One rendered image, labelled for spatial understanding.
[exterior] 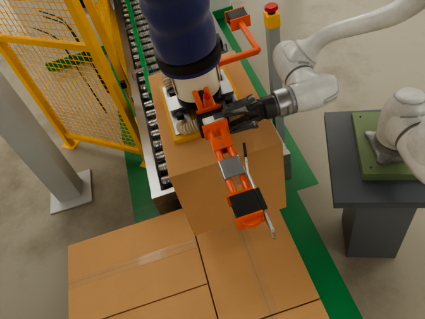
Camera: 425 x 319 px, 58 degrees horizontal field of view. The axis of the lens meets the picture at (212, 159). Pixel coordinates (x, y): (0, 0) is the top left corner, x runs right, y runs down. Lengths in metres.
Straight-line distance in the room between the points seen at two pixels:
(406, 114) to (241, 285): 0.90
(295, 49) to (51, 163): 1.77
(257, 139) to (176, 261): 0.69
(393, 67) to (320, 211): 1.44
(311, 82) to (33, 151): 1.78
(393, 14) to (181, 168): 0.78
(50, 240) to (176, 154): 1.60
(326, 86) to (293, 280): 0.78
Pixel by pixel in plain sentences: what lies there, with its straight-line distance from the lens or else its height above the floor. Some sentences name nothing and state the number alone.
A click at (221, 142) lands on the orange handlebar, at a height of 1.22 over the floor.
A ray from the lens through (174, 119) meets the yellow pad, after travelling 1.44.
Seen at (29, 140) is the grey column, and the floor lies 0.62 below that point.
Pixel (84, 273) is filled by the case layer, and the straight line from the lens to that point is 1.86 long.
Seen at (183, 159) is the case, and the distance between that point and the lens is 1.32.
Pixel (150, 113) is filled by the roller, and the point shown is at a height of 0.54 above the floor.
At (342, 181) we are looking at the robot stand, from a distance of 1.61.
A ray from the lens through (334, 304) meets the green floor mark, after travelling 2.17.
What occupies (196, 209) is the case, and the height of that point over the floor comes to 0.85.
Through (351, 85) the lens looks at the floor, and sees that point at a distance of 3.16.
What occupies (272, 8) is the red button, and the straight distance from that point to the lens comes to 2.04.
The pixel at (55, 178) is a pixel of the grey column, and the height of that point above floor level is 0.26.
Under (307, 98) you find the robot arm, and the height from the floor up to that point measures 1.23.
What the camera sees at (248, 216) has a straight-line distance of 0.96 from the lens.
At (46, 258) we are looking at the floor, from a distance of 2.72.
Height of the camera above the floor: 2.05
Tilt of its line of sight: 50 degrees down
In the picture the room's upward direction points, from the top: 16 degrees counter-clockwise
